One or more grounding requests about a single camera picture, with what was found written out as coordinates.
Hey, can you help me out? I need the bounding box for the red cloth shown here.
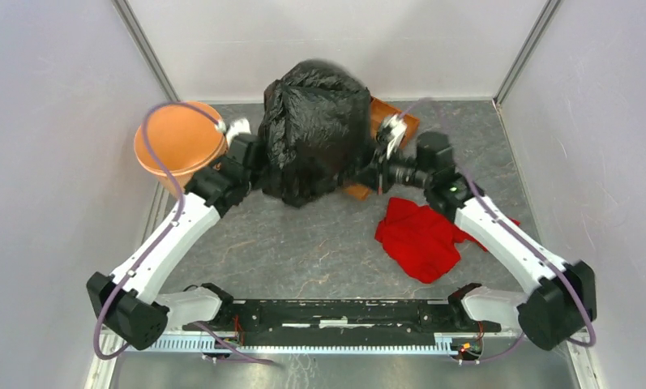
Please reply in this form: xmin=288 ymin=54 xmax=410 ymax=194
xmin=374 ymin=197 xmax=521 ymax=285

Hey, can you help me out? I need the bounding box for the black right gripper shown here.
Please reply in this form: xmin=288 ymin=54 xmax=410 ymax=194
xmin=350 ymin=143 xmax=432 ymax=197

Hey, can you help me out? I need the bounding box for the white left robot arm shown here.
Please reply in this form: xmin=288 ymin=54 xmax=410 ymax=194
xmin=86 ymin=133 xmax=267 ymax=350

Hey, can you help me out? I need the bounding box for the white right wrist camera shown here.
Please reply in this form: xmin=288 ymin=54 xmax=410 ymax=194
xmin=378 ymin=114 xmax=408 ymax=160

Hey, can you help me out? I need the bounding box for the orange trash bin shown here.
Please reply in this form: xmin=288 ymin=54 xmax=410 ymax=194
xmin=134 ymin=101 xmax=228 ymax=199

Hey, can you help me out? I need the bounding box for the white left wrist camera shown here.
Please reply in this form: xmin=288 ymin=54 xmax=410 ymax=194
xmin=225 ymin=118 xmax=251 ymax=144

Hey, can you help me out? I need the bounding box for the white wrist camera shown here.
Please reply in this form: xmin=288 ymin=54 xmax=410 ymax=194
xmin=378 ymin=114 xmax=408 ymax=160
xmin=225 ymin=118 xmax=251 ymax=144

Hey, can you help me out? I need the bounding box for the black plastic trash bag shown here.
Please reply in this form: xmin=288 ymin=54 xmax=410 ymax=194
xmin=258 ymin=58 xmax=374 ymax=207

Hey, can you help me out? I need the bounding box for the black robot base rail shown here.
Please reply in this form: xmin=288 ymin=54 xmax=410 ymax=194
xmin=205 ymin=299 xmax=502 ymax=353

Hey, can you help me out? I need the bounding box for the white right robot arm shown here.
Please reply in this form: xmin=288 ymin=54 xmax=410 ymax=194
xmin=357 ymin=131 xmax=597 ymax=351

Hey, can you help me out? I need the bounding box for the orange wooden compartment tray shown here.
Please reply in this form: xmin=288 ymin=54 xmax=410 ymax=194
xmin=341 ymin=96 xmax=421 ymax=202

